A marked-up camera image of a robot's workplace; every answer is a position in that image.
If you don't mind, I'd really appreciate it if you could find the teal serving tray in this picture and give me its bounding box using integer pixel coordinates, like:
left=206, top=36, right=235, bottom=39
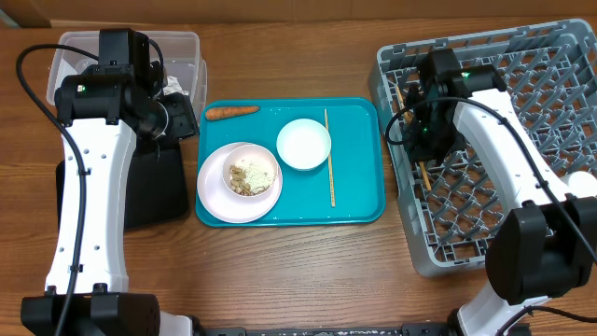
left=198, top=97, right=385, bottom=228

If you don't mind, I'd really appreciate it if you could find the orange carrot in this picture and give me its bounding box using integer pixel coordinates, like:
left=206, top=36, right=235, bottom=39
left=205, top=105, right=260, bottom=121

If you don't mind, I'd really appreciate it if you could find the pink bowl with food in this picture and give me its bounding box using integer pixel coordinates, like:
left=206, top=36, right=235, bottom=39
left=222, top=144, right=281, bottom=199

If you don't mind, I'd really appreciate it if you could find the clear plastic waste bin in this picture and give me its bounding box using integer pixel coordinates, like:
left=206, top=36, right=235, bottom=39
left=46, top=31, right=207, bottom=119

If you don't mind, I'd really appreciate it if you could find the wooden chopstick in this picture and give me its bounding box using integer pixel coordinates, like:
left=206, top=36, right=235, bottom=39
left=324, top=108, right=336, bottom=208
left=396, top=89, right=432, bottom=191

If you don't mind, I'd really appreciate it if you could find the white round bowl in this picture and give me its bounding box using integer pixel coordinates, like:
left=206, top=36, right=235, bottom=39
left=276, top=119, right=331, bottom=171

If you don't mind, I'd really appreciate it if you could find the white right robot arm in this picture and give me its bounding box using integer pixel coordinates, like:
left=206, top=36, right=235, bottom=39
left=400, top=49, right=596, bottom=335

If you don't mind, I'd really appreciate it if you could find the white tissue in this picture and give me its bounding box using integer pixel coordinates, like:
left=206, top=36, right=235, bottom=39
left=162, top=76, right=189, bottom=96

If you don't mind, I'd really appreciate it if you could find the grey dishwasher rack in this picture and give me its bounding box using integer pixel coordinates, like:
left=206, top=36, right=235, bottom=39
left=368, top=20, right=596, bottom=277

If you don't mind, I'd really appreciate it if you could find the white round plate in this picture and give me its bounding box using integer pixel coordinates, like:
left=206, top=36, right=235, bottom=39
left=195, top=142, right=284, bottom=227

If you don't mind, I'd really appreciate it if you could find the white cup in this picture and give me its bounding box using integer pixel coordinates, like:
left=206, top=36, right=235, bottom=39
left=561, top=171, right=597, bottom=198

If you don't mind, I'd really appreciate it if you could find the black plastic tray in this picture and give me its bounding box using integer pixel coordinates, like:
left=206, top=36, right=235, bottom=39
left=57, top=132, right=188, bottom=238

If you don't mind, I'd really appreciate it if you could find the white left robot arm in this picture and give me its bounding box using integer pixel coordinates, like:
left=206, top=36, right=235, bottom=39
left=21, top=29, right=202, bottom=335

